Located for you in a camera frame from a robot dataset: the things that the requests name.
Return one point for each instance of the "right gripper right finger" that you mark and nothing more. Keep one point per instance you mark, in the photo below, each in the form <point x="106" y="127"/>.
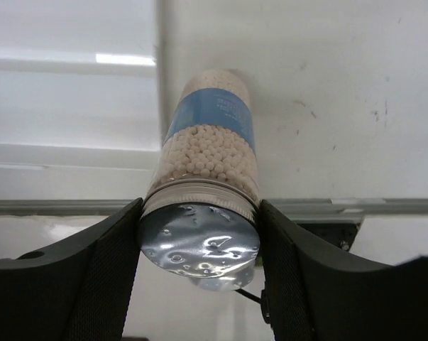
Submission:
<point x="316" y="291"/>

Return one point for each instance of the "aluminium frame rail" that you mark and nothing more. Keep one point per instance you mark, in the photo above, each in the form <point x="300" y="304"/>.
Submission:
<point x="298" y="210"/>

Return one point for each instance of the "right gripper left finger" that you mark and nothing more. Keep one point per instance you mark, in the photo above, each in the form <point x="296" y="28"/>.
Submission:
<point x="78" y="288"/>

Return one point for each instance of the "blue label jar front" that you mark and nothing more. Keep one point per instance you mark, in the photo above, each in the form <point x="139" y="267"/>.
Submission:
<point x="224" y="283"/>

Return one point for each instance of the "white divided tray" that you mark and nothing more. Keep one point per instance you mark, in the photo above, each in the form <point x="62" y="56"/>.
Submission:
<point x="79" y="109"/>

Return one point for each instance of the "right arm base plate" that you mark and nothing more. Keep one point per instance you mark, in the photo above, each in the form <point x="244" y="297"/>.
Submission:
<point x="340" y="233"/>

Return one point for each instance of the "blue label jar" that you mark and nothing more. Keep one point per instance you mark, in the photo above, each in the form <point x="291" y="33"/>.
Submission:
<point x="199" y="215"/>
<point x="224" y="283"/>

